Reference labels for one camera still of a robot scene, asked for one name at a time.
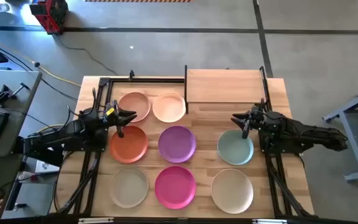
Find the red and black machine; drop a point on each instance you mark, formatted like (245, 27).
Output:
(50, 14)

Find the blue-grey metal stand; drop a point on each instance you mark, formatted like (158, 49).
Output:
(355, 146)

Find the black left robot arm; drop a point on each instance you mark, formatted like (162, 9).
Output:
(73, 129)

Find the black support beam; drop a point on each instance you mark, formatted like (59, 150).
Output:
(48, 158)

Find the pale peach plate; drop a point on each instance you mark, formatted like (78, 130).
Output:
(169, 107)

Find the silver metal bracket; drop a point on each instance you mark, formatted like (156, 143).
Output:
(95, 220)
(269, 221)

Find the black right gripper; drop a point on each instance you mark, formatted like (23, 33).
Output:
(258, 121)

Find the clear plastic bottle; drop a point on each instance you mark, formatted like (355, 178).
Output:
(23, 176)

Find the black aluminium frame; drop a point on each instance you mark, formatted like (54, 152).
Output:
(148, 80)

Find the magenta plate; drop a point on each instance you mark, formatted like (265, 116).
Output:
(175, 187)

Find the teal plate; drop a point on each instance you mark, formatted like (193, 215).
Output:
(235, 149)

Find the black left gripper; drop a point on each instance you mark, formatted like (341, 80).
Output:
(110, 121)

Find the yellow tag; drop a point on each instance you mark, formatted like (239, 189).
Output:
(110, 111)

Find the black bench clamp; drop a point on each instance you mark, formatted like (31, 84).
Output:
(2, 95)

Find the white cardboard box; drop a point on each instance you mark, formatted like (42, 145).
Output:
(47, 168)

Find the orange plate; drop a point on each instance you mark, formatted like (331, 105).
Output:
(129, 146)

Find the grey-beige plate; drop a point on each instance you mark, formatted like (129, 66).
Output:
(129, 187)

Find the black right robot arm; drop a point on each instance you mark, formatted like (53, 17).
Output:
(306, 130)

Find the cream plate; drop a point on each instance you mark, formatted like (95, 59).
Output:
(232, 190)

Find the black clamp mount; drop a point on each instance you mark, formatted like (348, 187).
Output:
(131, 74)

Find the salmon pink plate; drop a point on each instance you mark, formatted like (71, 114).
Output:
(135, 104)

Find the wooden shelf with black legs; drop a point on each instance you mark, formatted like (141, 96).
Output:
(225, 85)

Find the purple plate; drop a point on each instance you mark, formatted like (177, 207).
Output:
(177, 144)

